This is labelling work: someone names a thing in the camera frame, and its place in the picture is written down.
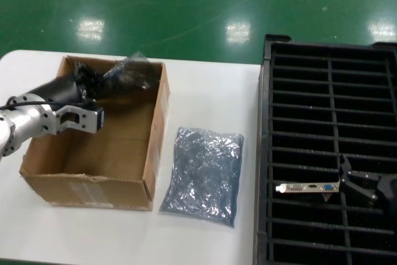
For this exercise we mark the grey antistatic bag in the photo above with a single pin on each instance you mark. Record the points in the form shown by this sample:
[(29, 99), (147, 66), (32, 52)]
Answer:
[(133, 72)]

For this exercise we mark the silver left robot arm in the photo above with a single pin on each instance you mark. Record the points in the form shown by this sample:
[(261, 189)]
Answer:
[(18, 128)]

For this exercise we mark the graphics card with blue port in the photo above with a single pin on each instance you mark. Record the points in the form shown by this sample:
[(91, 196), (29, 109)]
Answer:
[(297, 188)]

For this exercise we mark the crinkled empty antistatic bag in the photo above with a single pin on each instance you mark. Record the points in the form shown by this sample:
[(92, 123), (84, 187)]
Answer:
[(201, 178)]

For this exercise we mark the brown cardboard box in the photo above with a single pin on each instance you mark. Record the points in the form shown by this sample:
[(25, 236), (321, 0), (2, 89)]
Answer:
[(93, 190)]

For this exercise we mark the black slotted plastic container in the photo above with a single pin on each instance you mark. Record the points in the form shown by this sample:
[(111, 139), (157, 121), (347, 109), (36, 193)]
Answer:
[(264, 141)]

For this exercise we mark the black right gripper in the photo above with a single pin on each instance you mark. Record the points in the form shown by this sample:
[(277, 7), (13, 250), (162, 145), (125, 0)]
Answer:
[(389, 190)]

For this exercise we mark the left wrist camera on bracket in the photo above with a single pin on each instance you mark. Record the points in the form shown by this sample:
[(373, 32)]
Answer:
[(90, 119)]

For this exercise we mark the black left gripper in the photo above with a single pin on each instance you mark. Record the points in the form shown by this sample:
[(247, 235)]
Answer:
[(65, 89)]

